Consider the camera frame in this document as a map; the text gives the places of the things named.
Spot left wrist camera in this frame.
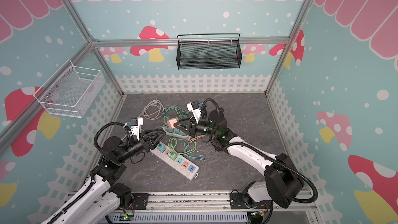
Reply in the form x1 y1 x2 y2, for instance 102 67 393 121
124 117 143 141

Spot small white blue power strip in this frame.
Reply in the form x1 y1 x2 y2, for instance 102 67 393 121
162 125 188 140

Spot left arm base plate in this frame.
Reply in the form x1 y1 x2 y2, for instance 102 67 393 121
123 193 149 211

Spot pink charger plug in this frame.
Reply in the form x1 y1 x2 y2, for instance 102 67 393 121
166 118 179 129

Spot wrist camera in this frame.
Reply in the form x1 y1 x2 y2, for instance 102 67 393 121
187 101 202 123
124 117 143 141

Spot tangled green charging cables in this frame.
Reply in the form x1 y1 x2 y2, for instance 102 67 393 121
163 105 206 162

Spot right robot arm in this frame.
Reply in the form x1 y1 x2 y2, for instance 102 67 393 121
167 99 319 208

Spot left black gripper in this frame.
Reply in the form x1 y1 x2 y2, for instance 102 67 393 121
116 129 166 163

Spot white mesh wall basket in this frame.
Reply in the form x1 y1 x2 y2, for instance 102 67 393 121
33 60 106 118

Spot black mesh wall basket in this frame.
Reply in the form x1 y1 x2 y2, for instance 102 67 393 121
176 33 243 70

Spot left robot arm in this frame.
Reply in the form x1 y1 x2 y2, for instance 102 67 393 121
44 118 166 224

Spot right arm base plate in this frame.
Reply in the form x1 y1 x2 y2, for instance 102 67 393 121
229 191 273 209

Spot aluminium front rail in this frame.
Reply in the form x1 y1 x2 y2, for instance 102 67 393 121
99 191 321 224

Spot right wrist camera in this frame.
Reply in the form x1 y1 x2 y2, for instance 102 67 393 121
187 101 202 123

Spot coiled white power cord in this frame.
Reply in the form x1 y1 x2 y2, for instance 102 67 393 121
141 99 164 121

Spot large white multicolour power strip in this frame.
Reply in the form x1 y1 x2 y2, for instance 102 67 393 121
151 142 199 180

